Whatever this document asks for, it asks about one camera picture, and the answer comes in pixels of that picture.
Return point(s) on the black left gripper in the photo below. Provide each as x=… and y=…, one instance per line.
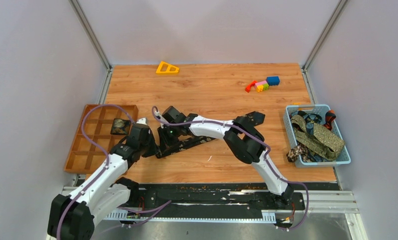
x=155, y=147

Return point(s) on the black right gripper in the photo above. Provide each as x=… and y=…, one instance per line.
x=165, y=143

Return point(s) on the black tie with gold pattern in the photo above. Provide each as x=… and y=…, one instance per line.
x=187, y=139

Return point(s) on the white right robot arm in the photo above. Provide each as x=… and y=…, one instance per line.
x=243, y=139

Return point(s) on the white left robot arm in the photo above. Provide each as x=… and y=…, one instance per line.
x=75, y=216

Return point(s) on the rolled dark patterned tie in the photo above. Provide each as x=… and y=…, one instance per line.
x=120, y=127

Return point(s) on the orange wooden compartment tray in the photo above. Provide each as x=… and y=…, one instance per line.
x=84, y=157

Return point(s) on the yellow triangular plastic piece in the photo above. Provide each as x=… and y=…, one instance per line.
x=165, y=68

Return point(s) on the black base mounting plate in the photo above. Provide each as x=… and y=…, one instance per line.
x=211, y=200

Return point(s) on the colourful toy block assembly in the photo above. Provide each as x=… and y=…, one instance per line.
x=264, y=85

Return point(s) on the brown patterned tie end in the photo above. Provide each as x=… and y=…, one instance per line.
x=298, y=151

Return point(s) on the olive green patterned tie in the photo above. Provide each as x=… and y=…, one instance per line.
x=323, y=145

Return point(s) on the blue and red tie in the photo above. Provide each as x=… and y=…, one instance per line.
x=311, y=119

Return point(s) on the aluminium frame rail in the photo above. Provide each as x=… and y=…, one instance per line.
x=320, y=199

